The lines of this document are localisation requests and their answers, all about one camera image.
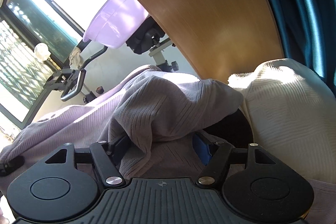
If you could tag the wooden headboard panel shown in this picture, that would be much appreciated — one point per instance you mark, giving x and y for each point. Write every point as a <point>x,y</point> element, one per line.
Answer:
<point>219,37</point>

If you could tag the cream textured knit cloth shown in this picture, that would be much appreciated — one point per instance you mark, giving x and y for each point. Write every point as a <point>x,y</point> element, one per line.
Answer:
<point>292,115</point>

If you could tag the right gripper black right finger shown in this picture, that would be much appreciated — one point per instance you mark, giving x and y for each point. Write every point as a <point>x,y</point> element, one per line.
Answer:
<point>205,145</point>

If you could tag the white round globe lamp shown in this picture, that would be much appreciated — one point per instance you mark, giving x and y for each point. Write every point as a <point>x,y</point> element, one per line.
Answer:
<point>42,52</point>

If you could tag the black exercise bike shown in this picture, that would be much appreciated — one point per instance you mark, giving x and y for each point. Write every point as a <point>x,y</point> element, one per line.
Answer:
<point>71,82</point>

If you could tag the window with dark frame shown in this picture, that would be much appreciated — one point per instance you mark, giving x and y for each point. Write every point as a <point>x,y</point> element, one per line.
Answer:
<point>24,23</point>

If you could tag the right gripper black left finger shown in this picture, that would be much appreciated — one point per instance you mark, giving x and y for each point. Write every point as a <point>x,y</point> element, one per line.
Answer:
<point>119,146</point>

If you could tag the lilac plastic basin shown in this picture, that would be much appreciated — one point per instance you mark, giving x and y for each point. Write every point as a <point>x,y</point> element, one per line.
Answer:
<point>115,22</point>

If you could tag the teal satin curtain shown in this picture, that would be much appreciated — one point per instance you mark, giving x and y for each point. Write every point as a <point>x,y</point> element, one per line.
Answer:
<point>307,33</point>

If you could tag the lavender ribbed fleece garment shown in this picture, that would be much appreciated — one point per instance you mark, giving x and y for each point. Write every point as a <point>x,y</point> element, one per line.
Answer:
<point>159,111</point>

